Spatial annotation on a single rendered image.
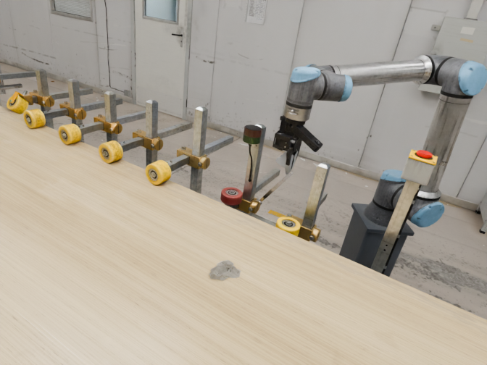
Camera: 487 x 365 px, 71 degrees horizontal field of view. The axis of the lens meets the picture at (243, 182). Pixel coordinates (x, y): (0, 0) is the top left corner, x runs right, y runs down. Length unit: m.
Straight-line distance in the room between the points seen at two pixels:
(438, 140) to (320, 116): 2.45
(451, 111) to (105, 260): 1.36
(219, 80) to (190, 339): 3.87
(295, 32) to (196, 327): 3.50
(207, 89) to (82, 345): 3.99
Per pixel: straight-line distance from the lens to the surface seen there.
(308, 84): 1.14
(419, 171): 1.04
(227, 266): 0.93
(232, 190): 1.25
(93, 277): 0.92
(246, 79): 4.23
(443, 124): 1.61
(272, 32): 4.06
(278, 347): 0.80
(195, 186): 1.42
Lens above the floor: 1.53
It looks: 28 degrees down
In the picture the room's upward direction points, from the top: 9 degrees clockwise
